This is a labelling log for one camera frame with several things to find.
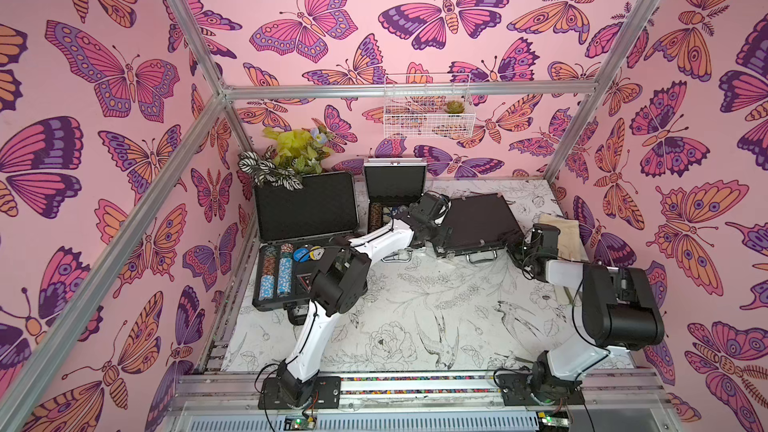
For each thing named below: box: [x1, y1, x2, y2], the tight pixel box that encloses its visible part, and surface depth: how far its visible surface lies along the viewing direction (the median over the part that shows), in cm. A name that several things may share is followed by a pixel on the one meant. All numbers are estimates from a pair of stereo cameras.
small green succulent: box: [444, 100, 465, 114], surface depth 95 cm
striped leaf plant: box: [238, 145, 304, 190], surface depth 96 cm
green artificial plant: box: [262, 126, 335, 176], surface depth 105 cm
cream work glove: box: [538, 213, 589, 263], surface depth 105 cm
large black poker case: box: [252, 171, 361, 309], surface depth 99 cm
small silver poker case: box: [364, 157, 427, 234], surface depth 102 cm
